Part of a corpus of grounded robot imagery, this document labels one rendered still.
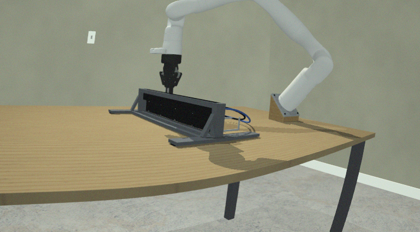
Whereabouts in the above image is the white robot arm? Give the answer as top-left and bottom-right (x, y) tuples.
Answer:
(150, 0), (334, 111)

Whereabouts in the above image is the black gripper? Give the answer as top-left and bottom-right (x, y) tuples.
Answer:
(160, 54), (182, 93)

